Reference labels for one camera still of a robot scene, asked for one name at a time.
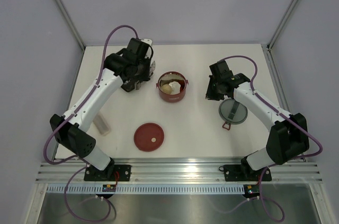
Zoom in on grey transparent lid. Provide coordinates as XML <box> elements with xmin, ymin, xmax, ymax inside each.
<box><xmin>218</xmin><ymin>99</ymin><xmax>248</xmax><ymax>131</ymax></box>

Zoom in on toy white mushroom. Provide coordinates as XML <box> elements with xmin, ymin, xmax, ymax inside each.
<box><xmin>161</xmin><ymin>84</ymin><xmax>173</xmax><ymax>95</ymax></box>

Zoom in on red steel lunch box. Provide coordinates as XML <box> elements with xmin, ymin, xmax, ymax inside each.
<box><xmin>156</xmin><ymin>71</ymin><xmax>189</xmax><ymax>103</ymax></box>

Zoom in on red round lid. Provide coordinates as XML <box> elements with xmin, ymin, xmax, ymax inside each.
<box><xmin>133</xmin><ymin>123</ymin><xmax>165</xmax><ymax>152</ymax></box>

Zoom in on metal food tongs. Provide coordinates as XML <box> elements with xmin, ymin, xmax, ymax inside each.
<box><xmin>135</xmin><ymin>81</ymin><xmax>146</xmax><ymax>91</ymax></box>

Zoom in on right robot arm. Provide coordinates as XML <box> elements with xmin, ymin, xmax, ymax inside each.
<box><xmin>206</xmin><ymin>60</ymin><xmax>309</xmax><ymax>180</ymax></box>

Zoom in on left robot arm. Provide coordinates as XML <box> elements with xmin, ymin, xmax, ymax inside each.
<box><xmin>50</xmin><ymin>38</ymin><xmax>155</xmax><ymax>181</ymax></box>

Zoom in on black square plate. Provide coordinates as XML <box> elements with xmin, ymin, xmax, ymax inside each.
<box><xmin>121</xmin><ymin>59</ymin><xmax>155</xmax><ymax>93</ymax></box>

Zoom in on clear plastic cutlery case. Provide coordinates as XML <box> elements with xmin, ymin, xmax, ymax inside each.
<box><xmin>93</xmin><ymin>112</ymin><xmax>111</xmax><ymax>136</ymax></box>

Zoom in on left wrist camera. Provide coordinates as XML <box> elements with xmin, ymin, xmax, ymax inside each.
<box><xmin>141</xmin><ymin>39</ymin><xmax>153</xmax><ymax>46</ymax></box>

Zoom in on right side aluminium rail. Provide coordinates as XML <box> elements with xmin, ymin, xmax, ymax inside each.
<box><xmin>261</xmin><ymin>44</ymin><xmax>307</xmax><ymax>161</ymax></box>

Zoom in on aluminium rail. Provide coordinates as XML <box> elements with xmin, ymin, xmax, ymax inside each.
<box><xmin>35</xmin><ymin>158</ymin><xmax>323</xmax><ymax>184</ymax></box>
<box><xmin>261</xmin><ymin>44</ymin><xmax>307</xmax><ymax>161</ymax></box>

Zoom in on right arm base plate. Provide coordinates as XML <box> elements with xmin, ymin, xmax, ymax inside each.
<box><xmin>218</xmin><ymin>164</ymin><xmax>263</xmax><ymax>182</ymax></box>

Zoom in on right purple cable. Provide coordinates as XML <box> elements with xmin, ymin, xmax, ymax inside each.
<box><xmin>213</xmin><ymin>55</ymin><xmax>323</xmax><ymax>220</ymax></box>

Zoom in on purple cable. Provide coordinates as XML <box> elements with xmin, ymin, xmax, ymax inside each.
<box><xmin>213</xmin><ymin>55</ymin><xmax>323</xmax><ymax>220</ymax></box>
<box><xmin>43</xmin><ymin>24</ymin><xmax>139</xmax><ymax>220</ymax></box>

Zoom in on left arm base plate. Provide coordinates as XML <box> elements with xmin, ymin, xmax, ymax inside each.
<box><xmin>84</xmin><ymin>165</ymin><xmax>132</xmax><ymax>182</ymax></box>

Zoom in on aluminium front rail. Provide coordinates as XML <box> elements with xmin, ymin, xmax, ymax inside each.
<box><xmin>35</xmin><ymin>158</ymin><xmax>323</xmax><ymax>184</ymax></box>

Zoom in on left frame post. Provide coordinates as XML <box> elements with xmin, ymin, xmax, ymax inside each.
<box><xmin>53</xmin><ymin>0</ymin><xmax>86</xmax><ymax>52</ymax></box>

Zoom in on frame post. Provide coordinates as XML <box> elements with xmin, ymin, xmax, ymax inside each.
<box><xmin>53</xmin><ymin>0</ymin><xmax>86</xmax><ymax>52</ymax></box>
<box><xmin>267</xmin><ymin>0</ymin><xmax>300</xmax><ymax>51</ymax></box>

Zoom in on right frame post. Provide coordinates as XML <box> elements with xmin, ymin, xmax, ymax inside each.
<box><xmin>267</xmin><ymin>0</ymin><xmax>300</xmax><ymax>51</ymax></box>

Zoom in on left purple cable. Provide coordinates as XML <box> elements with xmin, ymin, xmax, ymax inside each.
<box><xmin>43</xmin><ymin>24</ymin><xmax>139</xmax><ymax>220</ymax></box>

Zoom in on slotted white cable duct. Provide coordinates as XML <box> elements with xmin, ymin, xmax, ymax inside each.
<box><xmin>46</xmin><ymin>184</ymin><xmax>246</xmax><ymax>193</ymax></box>

